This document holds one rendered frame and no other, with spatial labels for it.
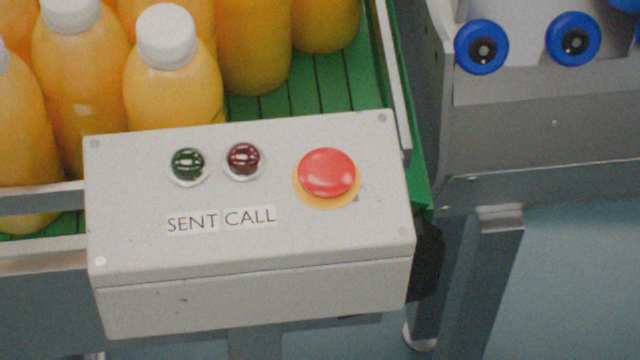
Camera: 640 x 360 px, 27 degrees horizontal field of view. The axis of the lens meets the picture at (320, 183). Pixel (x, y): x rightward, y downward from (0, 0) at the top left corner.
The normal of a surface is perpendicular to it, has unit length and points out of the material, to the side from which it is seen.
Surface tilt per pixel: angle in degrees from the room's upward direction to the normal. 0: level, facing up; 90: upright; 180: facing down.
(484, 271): 90
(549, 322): 0
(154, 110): 76
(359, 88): 0
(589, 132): 70
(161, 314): 90
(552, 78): 52
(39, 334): 90
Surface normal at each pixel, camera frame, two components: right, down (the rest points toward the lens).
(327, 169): 0.03, -0.51
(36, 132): 0.84, 0.47
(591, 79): 0.11, 0.37
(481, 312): 0.13, 0.86
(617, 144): 0.13, 0.64
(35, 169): 0.67, 0.65
